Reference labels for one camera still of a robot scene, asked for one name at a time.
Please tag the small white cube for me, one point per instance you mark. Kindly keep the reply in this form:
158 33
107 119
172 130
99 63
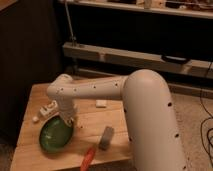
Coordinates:
35 119

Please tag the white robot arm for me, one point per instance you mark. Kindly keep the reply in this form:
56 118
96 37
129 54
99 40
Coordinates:
149 113

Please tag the black device on shelf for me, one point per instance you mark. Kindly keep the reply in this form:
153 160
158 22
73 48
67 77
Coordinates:
176 60

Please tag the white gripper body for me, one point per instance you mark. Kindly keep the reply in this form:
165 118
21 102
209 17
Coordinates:
67 111

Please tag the small white flat piece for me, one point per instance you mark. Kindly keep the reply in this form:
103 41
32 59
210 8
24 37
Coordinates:
101 103

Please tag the grey rectangular block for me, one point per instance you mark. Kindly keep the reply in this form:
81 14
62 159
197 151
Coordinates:
106 138

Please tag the metal pole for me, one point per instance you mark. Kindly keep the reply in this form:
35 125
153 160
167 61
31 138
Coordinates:
72 36

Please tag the white toy block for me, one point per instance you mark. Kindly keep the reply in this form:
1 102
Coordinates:
49 109

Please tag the green ceramic bowl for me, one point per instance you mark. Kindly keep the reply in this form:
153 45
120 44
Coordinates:
55 135

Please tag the wooden shelf unit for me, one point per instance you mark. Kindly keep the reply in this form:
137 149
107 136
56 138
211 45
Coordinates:
124 34

